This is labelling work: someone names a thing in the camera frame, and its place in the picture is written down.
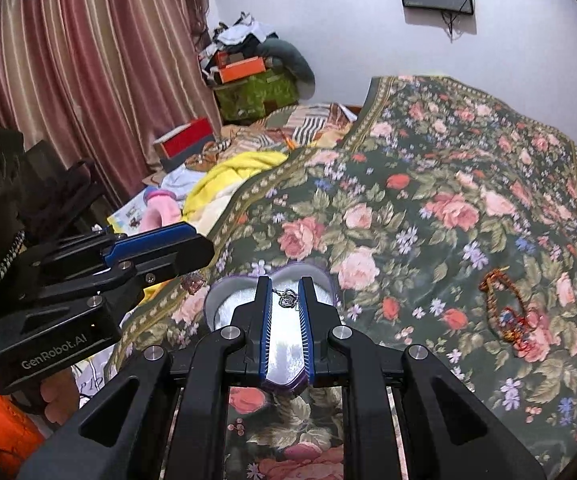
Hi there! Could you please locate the black monitor cable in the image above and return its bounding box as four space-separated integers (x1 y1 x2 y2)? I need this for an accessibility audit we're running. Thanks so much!
439 9 464 44

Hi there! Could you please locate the blue white booklet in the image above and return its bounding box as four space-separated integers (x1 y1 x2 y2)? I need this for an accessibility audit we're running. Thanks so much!
106 200 150 236

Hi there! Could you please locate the striped patchwork blanket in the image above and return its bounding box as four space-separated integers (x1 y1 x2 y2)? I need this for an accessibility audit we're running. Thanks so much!
183 102 359 171

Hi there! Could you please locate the orange box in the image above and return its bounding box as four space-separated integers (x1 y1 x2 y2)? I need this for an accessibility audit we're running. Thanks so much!
217 56 268 85

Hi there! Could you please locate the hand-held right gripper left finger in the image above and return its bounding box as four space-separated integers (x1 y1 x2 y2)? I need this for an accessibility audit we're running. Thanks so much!
16 276 274 480

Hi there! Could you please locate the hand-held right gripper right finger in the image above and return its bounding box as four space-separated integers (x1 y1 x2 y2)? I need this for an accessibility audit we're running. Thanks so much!
297 276 550 480

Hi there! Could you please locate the white cloth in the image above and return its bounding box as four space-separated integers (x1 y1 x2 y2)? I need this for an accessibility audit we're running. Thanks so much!
158 165 205 202

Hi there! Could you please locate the purple heart-shaped jewelry box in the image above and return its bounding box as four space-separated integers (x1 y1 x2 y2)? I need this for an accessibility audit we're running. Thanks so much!
202 261 342 396

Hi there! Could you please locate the silver pendant necklace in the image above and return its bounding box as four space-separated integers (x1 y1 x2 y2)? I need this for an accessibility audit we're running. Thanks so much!
268 282 303 312

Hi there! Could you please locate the red and grey box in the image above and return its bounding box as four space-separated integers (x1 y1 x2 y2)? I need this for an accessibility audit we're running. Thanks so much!
153 117 216 173

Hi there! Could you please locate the pink plush toy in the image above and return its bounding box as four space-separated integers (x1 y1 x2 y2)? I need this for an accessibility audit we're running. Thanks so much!
138 187 184 233

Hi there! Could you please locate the brown red beaded bracelet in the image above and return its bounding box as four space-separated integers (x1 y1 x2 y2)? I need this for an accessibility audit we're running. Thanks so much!
479 267 545 357

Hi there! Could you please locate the green cloth-covered cabinet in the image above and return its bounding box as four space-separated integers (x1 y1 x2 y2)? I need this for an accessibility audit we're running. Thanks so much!
213 71 302 123

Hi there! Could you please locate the pile of clothes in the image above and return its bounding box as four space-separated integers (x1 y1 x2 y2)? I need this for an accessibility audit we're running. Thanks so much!
198 10 282 68

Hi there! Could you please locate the person's left hand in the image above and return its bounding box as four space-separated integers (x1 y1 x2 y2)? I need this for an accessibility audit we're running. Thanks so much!
38 367 83 426

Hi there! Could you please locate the pink striped curtain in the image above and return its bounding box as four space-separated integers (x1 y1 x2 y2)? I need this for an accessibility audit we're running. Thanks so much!
0 0 224 221

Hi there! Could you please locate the yellow cloth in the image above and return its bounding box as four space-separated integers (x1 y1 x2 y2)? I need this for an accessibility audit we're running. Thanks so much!
143 150 289 303

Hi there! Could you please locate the floral blanket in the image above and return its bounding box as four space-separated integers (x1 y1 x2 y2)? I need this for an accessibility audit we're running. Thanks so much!
103 75 577 480

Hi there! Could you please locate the grey pillow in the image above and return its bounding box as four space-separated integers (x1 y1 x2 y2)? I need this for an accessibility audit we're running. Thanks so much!
258 39 317 86

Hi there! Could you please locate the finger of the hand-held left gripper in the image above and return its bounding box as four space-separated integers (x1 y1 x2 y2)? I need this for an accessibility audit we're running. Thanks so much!
21 221 199 273
32 235 215 312

